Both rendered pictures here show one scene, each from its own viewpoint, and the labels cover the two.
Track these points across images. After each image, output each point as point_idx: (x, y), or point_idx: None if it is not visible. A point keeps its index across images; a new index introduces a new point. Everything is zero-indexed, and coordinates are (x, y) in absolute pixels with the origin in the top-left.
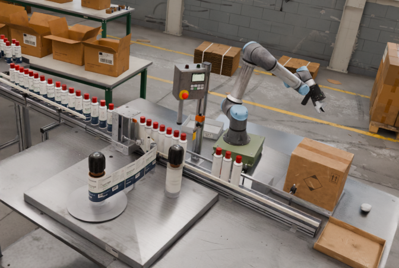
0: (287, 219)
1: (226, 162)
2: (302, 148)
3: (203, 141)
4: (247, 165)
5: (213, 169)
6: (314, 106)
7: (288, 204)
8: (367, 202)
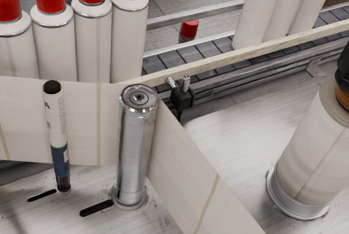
0: None
1: None
2: None
3: None
4: None
5: (262, 24)
6: None
7: None
8: None
